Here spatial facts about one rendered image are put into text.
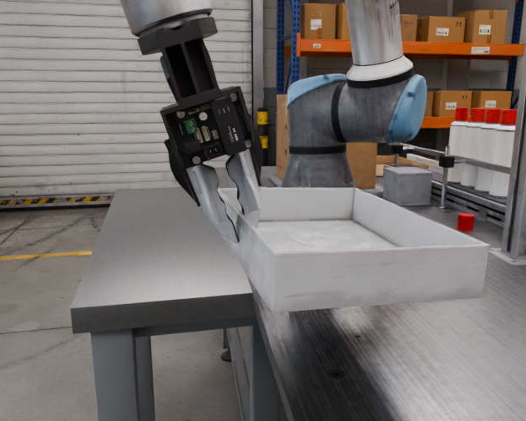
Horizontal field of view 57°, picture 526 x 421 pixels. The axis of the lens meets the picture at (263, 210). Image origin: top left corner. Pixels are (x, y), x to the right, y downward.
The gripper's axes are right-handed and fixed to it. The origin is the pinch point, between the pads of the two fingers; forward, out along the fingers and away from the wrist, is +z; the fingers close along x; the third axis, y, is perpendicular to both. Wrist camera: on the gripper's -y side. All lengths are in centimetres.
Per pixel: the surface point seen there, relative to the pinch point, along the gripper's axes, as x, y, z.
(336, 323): 8.2, -6.2, 18.5
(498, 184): 62, -53, 27
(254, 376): -6, -41, 45
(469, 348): 20.9, 2.5, 22.3
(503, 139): 65, -53, 17
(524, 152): 51, -26, 12
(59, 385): -83, -132, 79
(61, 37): -90, -459, -92
